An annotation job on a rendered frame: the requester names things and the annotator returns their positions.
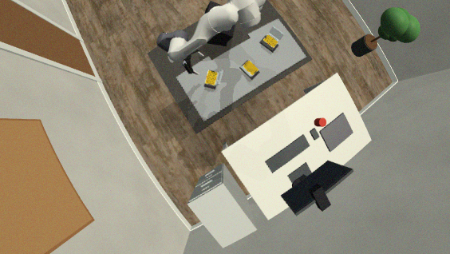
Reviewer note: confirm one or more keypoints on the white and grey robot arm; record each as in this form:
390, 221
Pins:
220, 18

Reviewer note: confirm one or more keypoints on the yellow perforated plate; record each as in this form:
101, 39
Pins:
211, 76
250, 67
270, 41

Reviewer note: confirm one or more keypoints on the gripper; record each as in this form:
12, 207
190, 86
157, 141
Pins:
187, 63

